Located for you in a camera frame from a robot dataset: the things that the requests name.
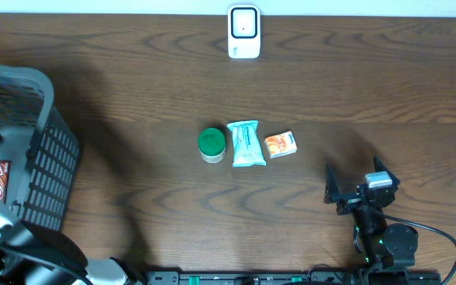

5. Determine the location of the teal wet wipes pack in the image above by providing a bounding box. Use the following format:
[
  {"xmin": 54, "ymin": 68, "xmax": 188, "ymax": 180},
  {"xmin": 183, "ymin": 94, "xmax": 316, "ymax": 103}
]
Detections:
[{"xmin": 227, "ymin": 120, "xmax": 266, "ymax": 168}]

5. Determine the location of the white barcode scanner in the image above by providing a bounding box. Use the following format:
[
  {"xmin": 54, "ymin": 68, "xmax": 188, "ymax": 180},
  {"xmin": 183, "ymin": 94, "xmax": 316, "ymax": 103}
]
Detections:
[{"xmin": 227, "ymin": 4, "xmax": 261, "ymax": 59}]

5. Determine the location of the orange Kleenex tissue pack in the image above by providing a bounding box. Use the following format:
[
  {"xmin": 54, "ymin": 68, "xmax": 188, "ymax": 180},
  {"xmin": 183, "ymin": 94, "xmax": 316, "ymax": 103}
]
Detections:
[{"xmin": 264, "ymin": 131, "xmax": 298, "ymax": 158}]

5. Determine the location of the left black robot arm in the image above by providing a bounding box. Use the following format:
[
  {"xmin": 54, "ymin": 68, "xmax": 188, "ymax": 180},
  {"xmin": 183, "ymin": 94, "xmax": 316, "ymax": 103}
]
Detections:
[{"xmin": 0, "ymin": 136, "xmax": 148, "ymax": 284}]

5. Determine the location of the green lid jar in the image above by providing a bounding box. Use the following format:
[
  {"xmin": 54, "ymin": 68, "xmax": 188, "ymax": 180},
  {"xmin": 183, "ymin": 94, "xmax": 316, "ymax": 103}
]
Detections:
[{"xmin": 198, "ymin": 127, "xmax": 226, "ymax": 164}]

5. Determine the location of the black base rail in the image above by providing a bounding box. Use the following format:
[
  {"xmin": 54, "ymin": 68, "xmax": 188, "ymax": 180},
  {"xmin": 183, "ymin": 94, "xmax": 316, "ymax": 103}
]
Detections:
[{"xmin": 145, "ymin": 268, "xmax": 442, "ymax": 285}]

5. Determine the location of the grey plastic mesh basket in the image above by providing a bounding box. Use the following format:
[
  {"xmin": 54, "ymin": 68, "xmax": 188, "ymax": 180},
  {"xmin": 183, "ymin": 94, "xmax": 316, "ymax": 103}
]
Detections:
[{"xmin": 0, "ymin": 65, "xmax": 81, "ymax": 230}]

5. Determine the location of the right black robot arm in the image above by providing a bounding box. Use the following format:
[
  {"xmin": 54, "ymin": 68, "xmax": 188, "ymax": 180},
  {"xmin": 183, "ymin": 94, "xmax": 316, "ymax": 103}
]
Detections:
[{"xmin": 324, "ymin": 158, "xmax": 418, "ymax": 284}]

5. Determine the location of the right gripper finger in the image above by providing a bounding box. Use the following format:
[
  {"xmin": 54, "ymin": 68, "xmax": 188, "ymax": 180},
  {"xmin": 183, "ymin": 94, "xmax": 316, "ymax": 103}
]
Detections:
[
  {"xmin": 325, "ymin": 165, "xmax": 340, "ymax": 196},
  {"xmin": 373, "ymin": 156, "xmax": 401, "ymax": 186}
]

